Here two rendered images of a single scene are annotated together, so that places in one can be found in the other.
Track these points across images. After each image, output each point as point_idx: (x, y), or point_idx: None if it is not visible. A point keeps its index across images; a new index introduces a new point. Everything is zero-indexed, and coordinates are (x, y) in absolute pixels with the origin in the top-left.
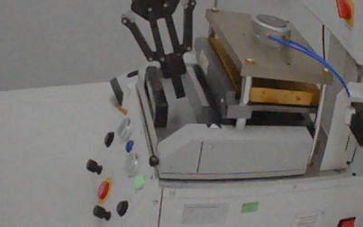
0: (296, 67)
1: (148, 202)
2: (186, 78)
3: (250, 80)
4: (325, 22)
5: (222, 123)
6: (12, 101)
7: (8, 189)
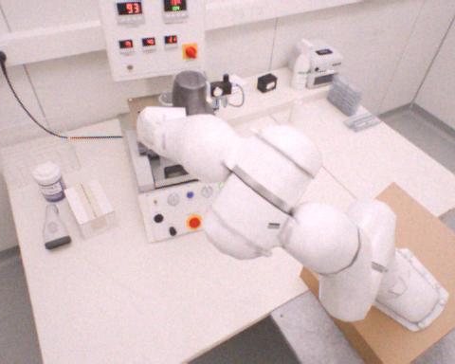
0: None
1: None
2: (165, 158)
3: None
4: (158, 74)
5: None
6: (68, 336)
7: (210, 285)
